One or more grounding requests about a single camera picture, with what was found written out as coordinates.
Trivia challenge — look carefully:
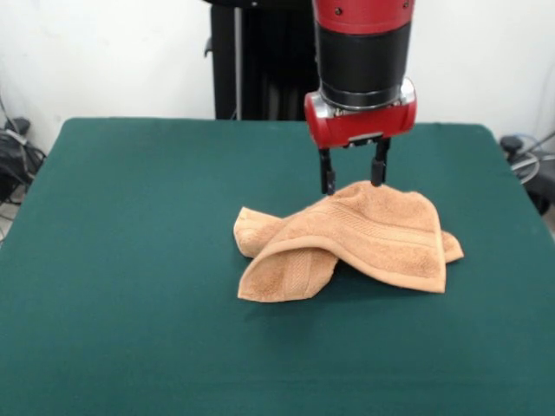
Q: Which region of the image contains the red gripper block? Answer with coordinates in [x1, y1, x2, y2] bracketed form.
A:
[303, 77, 418, 195]

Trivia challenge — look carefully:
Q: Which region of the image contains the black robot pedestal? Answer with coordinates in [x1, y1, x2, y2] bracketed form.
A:
[202, 0, 322, 121]

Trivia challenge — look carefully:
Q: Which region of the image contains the orange terry towel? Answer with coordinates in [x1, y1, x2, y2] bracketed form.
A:
[232, 179, 465, 303]

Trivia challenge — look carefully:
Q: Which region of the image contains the dark green table cloth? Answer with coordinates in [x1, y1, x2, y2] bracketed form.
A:
[0, 116, 555, 416]

